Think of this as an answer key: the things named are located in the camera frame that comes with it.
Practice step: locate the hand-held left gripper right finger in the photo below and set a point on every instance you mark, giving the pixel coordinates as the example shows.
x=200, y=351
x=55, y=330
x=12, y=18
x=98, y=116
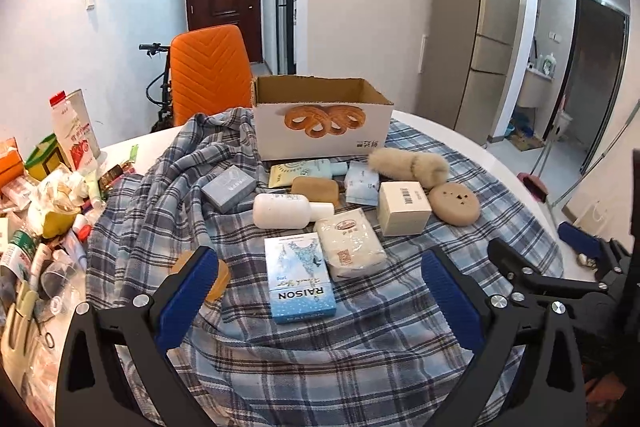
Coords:
x=452, y=302

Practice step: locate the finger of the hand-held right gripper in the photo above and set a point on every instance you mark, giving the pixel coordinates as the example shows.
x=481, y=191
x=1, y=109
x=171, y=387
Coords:
x=577, y=239
x=515, y=264

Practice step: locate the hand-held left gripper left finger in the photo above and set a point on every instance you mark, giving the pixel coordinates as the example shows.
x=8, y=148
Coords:
x=187, y=302

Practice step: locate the amber soap case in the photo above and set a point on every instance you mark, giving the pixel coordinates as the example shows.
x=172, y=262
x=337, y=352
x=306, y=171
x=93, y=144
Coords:
x=220, y=279

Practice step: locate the round beige case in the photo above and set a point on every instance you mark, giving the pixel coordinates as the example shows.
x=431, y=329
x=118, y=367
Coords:
x=455, y=207

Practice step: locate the blue carton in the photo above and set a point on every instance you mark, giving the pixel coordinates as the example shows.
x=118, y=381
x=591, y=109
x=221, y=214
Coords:
x=295, y=277

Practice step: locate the cardboard box with pretzel print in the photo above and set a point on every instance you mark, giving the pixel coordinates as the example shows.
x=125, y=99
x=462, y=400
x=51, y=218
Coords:
x=270, y=132

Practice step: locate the red dustpan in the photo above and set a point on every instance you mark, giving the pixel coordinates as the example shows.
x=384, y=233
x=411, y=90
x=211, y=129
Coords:
x=534, y=187

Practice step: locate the broom stick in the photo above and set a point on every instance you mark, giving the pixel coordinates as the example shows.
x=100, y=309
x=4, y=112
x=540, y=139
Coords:
x=539, y=159

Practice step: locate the metal mop pole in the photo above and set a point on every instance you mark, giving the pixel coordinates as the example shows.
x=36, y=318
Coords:
x=600, y=152

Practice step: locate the white square carton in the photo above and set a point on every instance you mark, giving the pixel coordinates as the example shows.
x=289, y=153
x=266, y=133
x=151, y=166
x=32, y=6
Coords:
x=400, y=217

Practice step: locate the patterned doormat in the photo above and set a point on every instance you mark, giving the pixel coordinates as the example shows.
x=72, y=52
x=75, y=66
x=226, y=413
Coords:
x=525, y=142

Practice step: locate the white soft packet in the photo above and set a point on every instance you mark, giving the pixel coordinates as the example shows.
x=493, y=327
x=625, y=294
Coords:
x=350, y=247

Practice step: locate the grey small carton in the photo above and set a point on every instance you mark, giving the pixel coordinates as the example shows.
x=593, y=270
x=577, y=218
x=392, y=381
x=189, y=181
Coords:
x=227, y=189

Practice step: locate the blue plaid cloth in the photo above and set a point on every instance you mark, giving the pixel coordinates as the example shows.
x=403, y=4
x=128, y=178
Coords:
x=300, y=357

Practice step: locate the white plastic bottle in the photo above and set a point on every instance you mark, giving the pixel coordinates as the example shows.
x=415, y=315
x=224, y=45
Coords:
x=280, y=211

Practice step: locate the light blue packet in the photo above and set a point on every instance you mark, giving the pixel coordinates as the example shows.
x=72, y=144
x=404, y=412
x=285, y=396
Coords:
x=361, y=187

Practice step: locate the fluffy beige scrunchie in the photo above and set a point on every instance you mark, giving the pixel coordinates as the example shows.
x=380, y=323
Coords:
x=395, y=164

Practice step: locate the white sink cabinet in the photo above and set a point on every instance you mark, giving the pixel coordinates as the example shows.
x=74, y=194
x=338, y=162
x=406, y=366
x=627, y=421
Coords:
x=535, y=89

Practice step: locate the green sachet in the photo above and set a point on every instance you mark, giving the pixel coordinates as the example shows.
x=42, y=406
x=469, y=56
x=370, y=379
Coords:
x=133, y=153

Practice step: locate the dark glass door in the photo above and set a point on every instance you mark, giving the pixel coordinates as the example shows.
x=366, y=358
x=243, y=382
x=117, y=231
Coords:
x=595, y=82

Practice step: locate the pile of assorted toiletries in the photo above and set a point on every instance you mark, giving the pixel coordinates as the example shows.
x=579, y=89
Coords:
x=50, y=217

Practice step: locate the brown soap bar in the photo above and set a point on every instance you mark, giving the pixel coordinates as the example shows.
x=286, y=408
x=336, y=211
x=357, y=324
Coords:
x=315, y=191

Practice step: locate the white green bottle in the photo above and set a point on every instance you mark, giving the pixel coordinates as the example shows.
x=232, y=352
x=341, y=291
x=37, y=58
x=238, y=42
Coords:
x=549, y=64

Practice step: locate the pale green small bottle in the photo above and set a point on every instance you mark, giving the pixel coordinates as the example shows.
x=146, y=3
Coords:
x=322, y=168

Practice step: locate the green yellow box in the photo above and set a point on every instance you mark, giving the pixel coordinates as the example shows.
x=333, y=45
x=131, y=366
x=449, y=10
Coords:
x=45, y=157

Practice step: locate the red white carton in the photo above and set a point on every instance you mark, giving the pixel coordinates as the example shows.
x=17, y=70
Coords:
x=72, y=127

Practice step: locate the orange box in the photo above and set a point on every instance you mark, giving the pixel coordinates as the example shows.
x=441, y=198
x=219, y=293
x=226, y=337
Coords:
x=10, y=164

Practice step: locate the orange chair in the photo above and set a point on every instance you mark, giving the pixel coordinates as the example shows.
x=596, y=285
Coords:
x=210, y=72

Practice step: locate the beige refrigerator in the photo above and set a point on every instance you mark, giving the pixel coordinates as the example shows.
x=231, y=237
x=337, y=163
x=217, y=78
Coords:
x=475, y=32

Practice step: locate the white wall panel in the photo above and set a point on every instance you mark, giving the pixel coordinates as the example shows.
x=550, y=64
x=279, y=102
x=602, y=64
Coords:
x=422, y=54

